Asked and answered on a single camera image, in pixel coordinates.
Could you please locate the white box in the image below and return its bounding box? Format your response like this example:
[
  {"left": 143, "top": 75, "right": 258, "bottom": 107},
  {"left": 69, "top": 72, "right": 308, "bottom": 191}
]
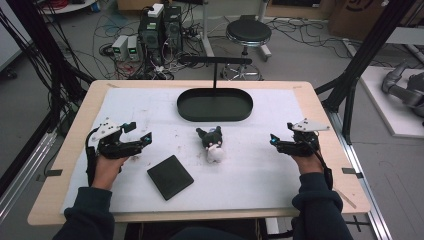
[{"left": 146, "top": 2, "right": 165, "bottom": 19}]

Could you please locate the floor cable tangle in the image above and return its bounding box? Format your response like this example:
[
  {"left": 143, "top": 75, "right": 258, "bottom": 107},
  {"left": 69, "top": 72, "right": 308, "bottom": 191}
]
[{"left": 266, "top": 15, "right": 355, "bottom": 59}]

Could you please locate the black computer tower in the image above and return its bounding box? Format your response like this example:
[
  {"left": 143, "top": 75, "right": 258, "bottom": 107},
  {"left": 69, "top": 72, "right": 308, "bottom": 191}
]
[
  {"left": 162, "top": 4, "right": 184, "bottom": 54},
  {"left": 137, "top": 13, "right": 165, "bottom": 66}
]

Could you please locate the white floor platform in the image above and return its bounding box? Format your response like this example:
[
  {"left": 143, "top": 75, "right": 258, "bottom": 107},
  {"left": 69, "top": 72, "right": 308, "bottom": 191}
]
[{"left": 359, "top": 65, "right": 424, "bottom": 140}]

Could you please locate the black T-shaped stand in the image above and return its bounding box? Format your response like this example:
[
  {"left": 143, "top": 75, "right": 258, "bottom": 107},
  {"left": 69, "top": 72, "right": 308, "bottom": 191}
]
[{"left": 178, "top": 55, "right": 254, "bottom": 90}]

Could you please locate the white table mat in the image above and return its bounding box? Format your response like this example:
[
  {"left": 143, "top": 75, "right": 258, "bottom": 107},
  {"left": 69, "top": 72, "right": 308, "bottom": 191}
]
[{"left": 59, "top": 87, "right": 313, "bottom": 214}]

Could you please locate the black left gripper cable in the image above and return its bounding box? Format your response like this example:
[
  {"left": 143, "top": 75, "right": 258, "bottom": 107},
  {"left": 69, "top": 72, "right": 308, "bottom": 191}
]
[{"left": 84, "top": 127, "right": 100, "bottom": 188}]

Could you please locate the person's left hand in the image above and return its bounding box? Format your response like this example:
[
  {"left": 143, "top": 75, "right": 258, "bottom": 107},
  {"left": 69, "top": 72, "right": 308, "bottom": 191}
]
[{"left": 91, "top": 153, "right": 130, "bottom": 192}]

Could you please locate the person's right hand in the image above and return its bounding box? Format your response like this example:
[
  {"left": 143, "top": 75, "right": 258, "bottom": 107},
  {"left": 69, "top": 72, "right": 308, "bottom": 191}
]
[{"left": 291, "top": 152, "right": 326, "bottom": 176}]

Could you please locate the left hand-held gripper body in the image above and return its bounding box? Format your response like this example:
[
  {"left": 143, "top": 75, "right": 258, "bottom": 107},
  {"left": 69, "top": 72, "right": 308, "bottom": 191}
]
[{"left": 87, "top": 117, "right": 148, "bottom": 160}]

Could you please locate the black and white plush toy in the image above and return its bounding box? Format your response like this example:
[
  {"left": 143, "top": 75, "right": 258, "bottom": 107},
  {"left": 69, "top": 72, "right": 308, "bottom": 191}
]
[{"left": 195, "top": 125, "right": 226, "bottom": 165}]

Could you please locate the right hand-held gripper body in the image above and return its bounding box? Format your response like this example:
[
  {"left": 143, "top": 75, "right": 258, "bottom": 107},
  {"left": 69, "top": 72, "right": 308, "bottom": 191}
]
[{"left": 283, "top": 117, "right": 332, "bottom": 158}]

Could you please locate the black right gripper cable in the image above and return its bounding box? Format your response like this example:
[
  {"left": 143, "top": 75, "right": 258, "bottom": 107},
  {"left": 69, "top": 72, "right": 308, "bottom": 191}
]
[{"left": 312, "top": 146, "right": 335, "bottom": 192}]

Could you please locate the white metal table leg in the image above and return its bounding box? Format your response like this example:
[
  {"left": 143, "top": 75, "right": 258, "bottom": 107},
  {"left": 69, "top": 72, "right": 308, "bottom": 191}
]
[{"left": 200, "top": 0, "right": 216, "bottom": 58}]

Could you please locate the black square pad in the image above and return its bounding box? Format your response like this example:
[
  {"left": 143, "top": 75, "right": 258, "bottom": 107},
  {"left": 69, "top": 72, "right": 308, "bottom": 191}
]
[{"left": 146, "top": 154, "right": 195, "bottom": 202}]

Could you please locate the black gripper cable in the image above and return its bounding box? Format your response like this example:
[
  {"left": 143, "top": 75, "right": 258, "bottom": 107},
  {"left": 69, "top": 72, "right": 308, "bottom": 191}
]
[
  {"left": 312, "top": 146, "right": 335, "bottom": 192},
  {"left": 84, "top": 127, "right": 100, "bottom": 188}
]

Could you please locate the black metal frame post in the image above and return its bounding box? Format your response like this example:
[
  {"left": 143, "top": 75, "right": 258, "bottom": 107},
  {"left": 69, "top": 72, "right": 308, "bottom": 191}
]
[{"left": 314, "top": 0, "right": 418, "bottom": 145}]

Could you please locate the black frame post with cables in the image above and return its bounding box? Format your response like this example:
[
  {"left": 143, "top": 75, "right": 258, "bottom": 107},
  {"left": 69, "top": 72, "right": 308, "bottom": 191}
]
[{"left": 0, "top": 0, "right": 97, "bottom": 134}]

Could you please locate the grey power supply unit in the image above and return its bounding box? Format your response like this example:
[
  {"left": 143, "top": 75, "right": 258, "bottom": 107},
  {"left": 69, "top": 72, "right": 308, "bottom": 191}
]
[
  {"left": 111, "top": 34, "right": 130, "bottom": 62},
  {"left": 126, "top": 35, "right": 141, "bottom": 62}
]

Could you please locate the aluminium rail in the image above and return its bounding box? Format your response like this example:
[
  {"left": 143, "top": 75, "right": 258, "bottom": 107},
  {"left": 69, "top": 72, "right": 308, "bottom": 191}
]
[
  {"left": 0, "top": 131, "right": 58, "bottom": 222},
  {"left": 327, "top": 109, "right": 394, "bottom": 240}
]

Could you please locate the brown cardboard box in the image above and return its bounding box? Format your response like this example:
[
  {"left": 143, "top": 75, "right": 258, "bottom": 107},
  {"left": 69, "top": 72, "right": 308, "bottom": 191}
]
[{"left": 327, "top": 0, "right": 389, "bottom": 42}]

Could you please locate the black oval tray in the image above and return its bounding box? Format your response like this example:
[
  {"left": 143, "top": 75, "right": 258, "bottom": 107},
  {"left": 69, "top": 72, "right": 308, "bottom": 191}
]
[{"left": 176, "top": 87, "right": 254, "bottom": 123}]

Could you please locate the black round stool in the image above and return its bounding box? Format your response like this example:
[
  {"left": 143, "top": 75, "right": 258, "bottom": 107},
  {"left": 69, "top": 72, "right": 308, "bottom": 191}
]
[{"left": 220, "top": 17, "right": 273, "bottom": 82}]

